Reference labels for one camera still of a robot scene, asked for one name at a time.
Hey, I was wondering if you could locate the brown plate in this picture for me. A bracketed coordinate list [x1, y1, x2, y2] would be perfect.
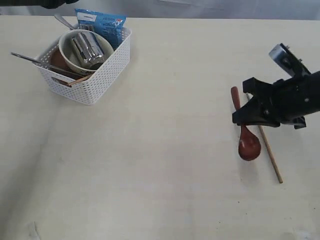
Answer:
[50, 48, 82, 81]

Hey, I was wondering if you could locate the wooden chopstick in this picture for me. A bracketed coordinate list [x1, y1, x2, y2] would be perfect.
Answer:
[245, 92, 284, 184]
[67, 75, 92, 87]

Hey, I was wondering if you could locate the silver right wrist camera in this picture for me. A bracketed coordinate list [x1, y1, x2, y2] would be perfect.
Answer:
[268, 43, 311, 77]

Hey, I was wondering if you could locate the blue snack packet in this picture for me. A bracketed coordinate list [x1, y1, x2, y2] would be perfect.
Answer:
[74, 8, 126, 50]

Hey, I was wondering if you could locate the cream ceramic bowl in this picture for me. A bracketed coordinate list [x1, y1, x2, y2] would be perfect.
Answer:
[58, 29, 114, 75]

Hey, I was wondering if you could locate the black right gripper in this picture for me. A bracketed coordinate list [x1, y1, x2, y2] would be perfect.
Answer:
[232, 74, 313, 130]

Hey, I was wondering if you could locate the white perforated plastic basket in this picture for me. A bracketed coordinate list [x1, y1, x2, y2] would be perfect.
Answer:
[34, 27, 132, 106]

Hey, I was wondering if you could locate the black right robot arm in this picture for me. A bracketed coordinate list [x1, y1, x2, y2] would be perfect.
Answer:
[232, 72, 320, 129]

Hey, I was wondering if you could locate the shiny steel cup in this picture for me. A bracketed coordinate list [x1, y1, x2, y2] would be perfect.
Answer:
[71, 31, 106, 70]

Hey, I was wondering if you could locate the silver metal knife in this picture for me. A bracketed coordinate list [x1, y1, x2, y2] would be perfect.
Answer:
[10, 52, 86, 77]

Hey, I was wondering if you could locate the red-brown wooden spoon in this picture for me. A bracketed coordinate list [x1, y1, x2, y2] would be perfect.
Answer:
[230, 86, 262, 161]

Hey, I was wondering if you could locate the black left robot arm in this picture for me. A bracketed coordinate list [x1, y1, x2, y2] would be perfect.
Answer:
[0, 0, 78, 9]

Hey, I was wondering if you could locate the silver metal spoon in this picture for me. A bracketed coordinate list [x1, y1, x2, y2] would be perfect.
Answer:
[54, 14, 75, 30]

